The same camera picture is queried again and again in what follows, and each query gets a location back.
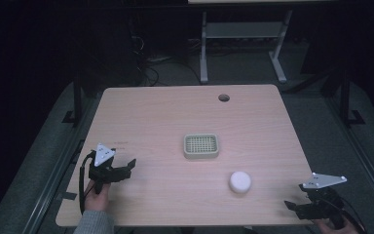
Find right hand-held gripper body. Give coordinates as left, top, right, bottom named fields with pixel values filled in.
left=295, top=172, right=349, bottom=229

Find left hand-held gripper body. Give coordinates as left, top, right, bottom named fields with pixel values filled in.
left=88, top=142, right=132, bottom=195

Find person's left hand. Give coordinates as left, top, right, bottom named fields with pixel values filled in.
left=83, top=179, right=112, bottom=213

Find person's right hand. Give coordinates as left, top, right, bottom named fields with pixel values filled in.
left=312, top=216, right=360, bottom=234

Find dark tape strip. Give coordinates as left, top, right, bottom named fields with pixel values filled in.
left=56, top=191, right=78, bottom=202

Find white round soap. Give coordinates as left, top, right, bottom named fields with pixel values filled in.
left=228, top=171, right=252, bottom=195

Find green mesh tray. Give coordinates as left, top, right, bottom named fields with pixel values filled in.
left=183, top=133, right=220, bottom=161

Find black metal stand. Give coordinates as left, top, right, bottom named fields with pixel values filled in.
left=337, top=72, right=366, bottom=129
left=61, top=79, right=84, bottom=129

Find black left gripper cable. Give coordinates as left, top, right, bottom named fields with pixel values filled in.
left=78, top=149, right=97, bottom=216

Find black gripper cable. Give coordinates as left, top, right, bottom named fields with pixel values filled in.
left=78, top=149, right=97, bottom=216
left=324, top=192, right=368, bottom=234

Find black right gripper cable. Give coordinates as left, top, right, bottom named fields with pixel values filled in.
left=324, top=192, right=368, bottom=234

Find black floor cables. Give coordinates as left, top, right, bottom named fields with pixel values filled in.
left=130, top=33, right=203, bottom=87

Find white metal table frame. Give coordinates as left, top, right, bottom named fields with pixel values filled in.
left=199, top=9, right=294, bottom=85

